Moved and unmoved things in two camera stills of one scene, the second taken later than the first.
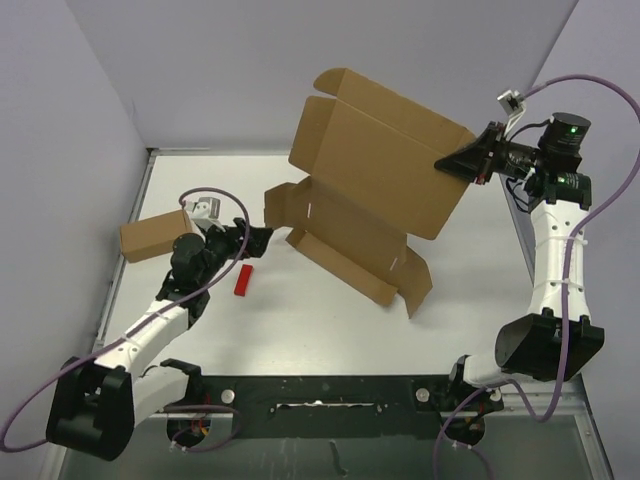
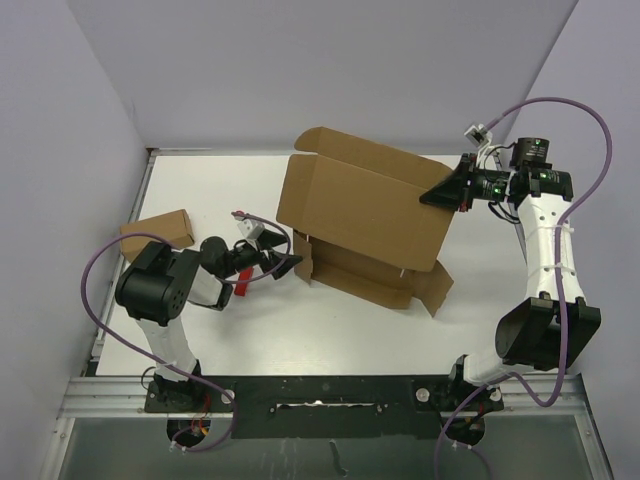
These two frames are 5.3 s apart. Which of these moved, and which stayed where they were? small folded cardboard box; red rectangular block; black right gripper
Moved: black right gripper
Stayed: red rectangular block; small folded cardboard box
